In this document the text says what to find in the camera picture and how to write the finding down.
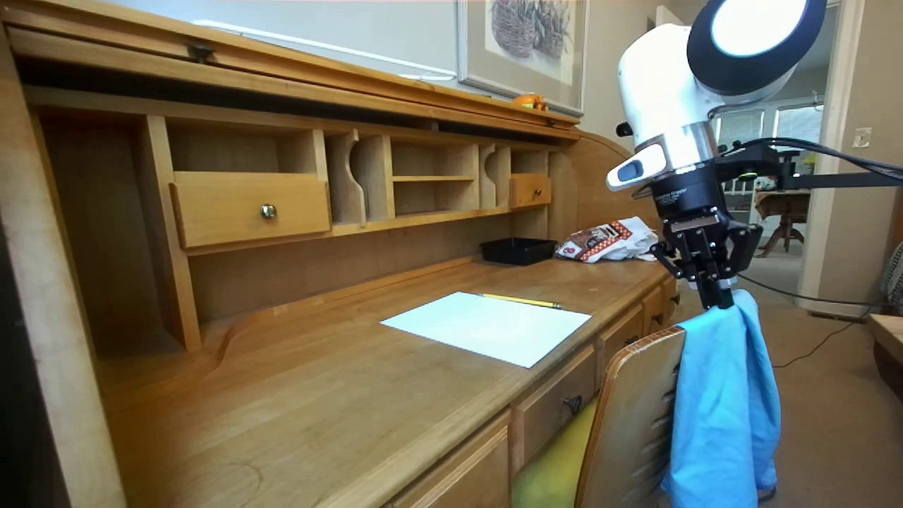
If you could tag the wooden chair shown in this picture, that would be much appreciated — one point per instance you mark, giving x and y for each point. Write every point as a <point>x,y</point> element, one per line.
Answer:
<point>629,424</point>

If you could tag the large cubby drawer with knob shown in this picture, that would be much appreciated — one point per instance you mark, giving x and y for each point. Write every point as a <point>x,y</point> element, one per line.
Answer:
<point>225,213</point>

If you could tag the framed picture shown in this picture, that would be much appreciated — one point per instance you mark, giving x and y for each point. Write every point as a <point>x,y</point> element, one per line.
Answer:
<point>525,38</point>

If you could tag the black tray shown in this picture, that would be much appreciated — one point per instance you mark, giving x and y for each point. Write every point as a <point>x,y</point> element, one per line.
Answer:
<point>517,253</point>

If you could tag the wide desk drawer front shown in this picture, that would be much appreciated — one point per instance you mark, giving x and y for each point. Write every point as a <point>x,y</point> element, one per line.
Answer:
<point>546,413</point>

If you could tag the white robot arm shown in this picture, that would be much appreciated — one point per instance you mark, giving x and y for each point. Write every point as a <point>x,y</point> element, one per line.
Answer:
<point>659,86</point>

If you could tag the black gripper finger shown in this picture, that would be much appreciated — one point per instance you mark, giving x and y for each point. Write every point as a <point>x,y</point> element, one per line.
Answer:
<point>683,255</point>
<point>742,251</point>

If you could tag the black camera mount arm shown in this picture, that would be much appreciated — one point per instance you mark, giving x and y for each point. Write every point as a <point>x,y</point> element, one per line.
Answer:
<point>848,179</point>

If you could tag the wooden roll-top desk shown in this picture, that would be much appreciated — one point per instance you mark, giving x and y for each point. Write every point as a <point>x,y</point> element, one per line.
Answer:
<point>310,378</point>

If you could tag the small yellow object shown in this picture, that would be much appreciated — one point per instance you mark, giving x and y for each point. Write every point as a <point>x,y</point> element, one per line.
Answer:
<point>527,102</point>

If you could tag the dark wooden table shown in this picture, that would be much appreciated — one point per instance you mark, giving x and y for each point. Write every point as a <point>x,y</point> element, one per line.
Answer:
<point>780,203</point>

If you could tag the small cubby drawer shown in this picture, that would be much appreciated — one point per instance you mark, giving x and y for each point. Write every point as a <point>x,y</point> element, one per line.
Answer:
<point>530,191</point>

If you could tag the yellow pencil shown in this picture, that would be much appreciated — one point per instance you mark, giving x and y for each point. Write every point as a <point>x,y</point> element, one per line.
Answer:
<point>517,300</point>

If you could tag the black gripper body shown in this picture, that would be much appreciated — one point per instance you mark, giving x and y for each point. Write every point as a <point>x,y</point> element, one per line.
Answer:
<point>695,213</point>

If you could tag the white paper sheet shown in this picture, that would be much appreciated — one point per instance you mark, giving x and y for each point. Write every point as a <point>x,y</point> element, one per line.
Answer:
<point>488,328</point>

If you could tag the white light switch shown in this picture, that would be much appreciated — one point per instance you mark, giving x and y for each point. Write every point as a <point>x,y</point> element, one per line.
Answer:
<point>860,136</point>

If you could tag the wooden desk drawer front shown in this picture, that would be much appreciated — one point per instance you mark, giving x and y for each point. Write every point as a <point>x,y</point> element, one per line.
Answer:
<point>461,471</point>
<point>660,306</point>
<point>620,341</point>

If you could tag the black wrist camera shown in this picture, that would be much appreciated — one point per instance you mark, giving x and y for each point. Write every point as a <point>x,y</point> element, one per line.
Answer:
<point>752,165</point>

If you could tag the red and white snack bag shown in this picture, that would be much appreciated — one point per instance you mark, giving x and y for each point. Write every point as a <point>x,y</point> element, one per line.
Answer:
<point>601,241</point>

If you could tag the blue cloth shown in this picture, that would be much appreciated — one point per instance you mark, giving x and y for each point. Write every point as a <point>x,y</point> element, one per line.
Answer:
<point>722,404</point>

